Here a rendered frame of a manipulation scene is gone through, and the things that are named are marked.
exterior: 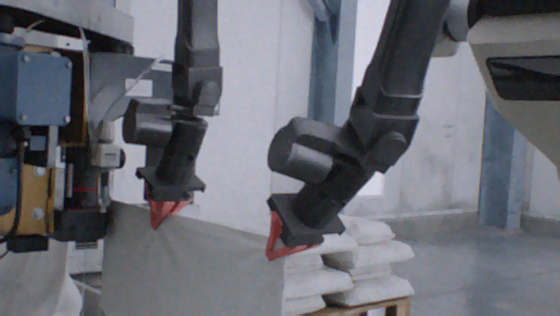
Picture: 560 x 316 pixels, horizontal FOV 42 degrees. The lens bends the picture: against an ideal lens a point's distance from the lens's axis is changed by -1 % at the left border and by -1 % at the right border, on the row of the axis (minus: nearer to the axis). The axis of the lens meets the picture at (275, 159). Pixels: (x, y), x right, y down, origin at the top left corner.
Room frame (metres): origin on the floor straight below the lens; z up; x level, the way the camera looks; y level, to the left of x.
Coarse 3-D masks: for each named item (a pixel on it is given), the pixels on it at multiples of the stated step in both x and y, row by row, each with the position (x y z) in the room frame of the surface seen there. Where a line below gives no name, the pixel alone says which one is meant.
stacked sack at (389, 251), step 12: (336, 252) 4.39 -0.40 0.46; (348, 252) 4.34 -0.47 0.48; (360, 252) 4.32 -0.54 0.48; (372, 252) 4.38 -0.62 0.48; (384, 252) 4.47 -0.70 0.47; (396, 252) 4.54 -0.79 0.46; (408, 252) 4.64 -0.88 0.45; (324, 264) 4.45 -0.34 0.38; (336, 264) 4.36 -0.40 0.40; (348, 264) 4.29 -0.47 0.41; (360, 264) 4.30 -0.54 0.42; (372, 264) 4.38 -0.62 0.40
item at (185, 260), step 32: (128, 224) 1.26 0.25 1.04; (160, 224) 1.19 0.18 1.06; (192, 224) 1.12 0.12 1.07; (128, 256) 1.26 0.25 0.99; (160, 256) 1.18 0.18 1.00; (192, 256) 1.11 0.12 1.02; (224, 256) 1.05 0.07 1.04; (256, 256) 1.01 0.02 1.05; (128, 288) 1.26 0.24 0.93; (160, 288) 1.18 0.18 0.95; (192, 288) 1.11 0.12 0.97; (224, 288) 1.05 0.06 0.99; (256, 288) 1.00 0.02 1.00
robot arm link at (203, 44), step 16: (192, 0) 1.07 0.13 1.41; (208, 0) 1.09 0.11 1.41; (192, 16) 1.08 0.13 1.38; (208, 16) 1.09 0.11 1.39; (176, 32) 1.12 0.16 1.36; (192, 32) 1.08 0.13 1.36; (208, 32) 1.10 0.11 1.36; (176, 48) 1.12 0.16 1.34; (192, 48) 1.09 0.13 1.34; (208, 48) 1.10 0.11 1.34; (176, 64) 1.13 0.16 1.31; (192, 64) 1.09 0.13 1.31; (208, 64) 1.10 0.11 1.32; (176, 80) 1.13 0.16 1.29; (192, 80) 1.09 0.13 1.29; (192, 96) 1.10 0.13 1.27
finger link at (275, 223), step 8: (272, 216) 0.96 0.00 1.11; (272, 224) 0.96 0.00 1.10; (280, 224) 0.96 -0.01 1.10; (272, 232) 0.97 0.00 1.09; (272, 240) 0.97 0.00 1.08; (272, 248) 0.98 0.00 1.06; (280, 248) 0.95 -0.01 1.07; (288, 248) 0.93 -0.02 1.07; (296, 248) 0.92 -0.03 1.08; (272, 256) 0.97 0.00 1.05; (280, 256) 0.96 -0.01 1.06
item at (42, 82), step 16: (0, 64) 0.91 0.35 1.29; (16, 64) 0.89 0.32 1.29; (32, 64) 0.91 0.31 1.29; (48, 64) 0.94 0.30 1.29; (64, 64) 0.97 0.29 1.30; (0, 80) 0.91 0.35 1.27; (16, 80) 0.89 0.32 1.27; (32, 80) 0.91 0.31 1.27; (48, 80) 0.94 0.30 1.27; (64, 80) 0.97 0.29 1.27; (0, 96) 0.91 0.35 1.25; (16, 96) 0.89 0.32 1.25; (32, 96) 0.92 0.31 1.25; (48, 96) 0.94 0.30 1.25; (64, 96) 0.97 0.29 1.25; (0, 112) 0.90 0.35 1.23; (16, 112) 0.89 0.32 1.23; (32, 112) 0.92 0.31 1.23; (48, 112) 0.94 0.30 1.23; (64, 112) 0.97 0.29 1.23; (16, 128) 0.94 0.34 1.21
